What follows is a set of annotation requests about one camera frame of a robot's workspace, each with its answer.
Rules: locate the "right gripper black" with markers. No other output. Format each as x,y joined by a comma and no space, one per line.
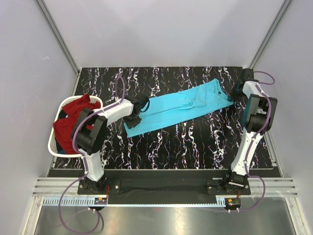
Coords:
235,92

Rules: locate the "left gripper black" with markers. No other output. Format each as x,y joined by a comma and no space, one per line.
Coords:
133,121

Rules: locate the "cyan t shirt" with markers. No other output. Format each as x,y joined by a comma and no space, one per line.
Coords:
171,109

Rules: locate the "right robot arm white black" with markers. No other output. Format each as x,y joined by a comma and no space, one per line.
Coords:
256,121

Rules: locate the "red t shirt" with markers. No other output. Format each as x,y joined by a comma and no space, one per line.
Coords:
67,118

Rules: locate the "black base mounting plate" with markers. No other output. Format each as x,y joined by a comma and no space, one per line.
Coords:
184,183

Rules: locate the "right aluminium frame post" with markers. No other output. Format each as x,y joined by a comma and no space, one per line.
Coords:
270,32

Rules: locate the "aluminium frame post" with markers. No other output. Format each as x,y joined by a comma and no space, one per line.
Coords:
270,32
56,33

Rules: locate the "slotted cable duct rail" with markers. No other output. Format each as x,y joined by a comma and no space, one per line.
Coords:
145,201

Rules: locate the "left aluminium frame post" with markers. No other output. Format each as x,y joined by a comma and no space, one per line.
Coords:
56,33

